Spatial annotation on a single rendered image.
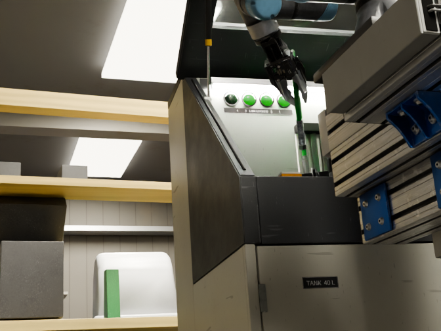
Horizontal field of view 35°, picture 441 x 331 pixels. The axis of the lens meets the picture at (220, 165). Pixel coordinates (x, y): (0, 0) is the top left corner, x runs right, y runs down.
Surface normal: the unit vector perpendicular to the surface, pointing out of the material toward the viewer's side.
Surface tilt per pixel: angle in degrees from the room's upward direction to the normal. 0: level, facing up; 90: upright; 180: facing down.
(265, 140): 90
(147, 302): 72
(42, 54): 180
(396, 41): 90
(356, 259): 90
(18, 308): 90
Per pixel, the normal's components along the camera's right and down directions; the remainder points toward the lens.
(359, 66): -0.95, -0.04
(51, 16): 0.07, 0.95
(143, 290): 0.21, -0.59
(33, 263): 0.35, -0.31
